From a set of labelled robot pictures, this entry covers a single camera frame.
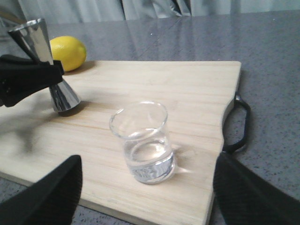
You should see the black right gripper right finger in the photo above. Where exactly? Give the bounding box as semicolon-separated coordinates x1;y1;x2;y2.
213;152;300;225

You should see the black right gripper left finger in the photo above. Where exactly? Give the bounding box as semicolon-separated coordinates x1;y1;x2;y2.
0;155;82;225

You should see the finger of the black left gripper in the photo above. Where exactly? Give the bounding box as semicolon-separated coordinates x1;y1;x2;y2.
0;54;64;107

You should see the steel double jigger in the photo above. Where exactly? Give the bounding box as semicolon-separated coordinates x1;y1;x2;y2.
8;18;81;113

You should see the clear glass beaker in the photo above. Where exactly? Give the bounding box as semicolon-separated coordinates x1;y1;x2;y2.
109;101;176;185

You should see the yellow lemon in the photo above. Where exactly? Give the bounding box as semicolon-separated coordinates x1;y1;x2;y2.
50;36;87;72

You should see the grey curtain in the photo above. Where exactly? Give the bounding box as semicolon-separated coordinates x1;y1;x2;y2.
0;0;300;24

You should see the light wooden cutting board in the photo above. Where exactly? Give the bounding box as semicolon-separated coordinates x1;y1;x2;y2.
0;60;242;225

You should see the black cutting board handle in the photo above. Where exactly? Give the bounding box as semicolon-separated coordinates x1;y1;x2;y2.
222;92;251;154

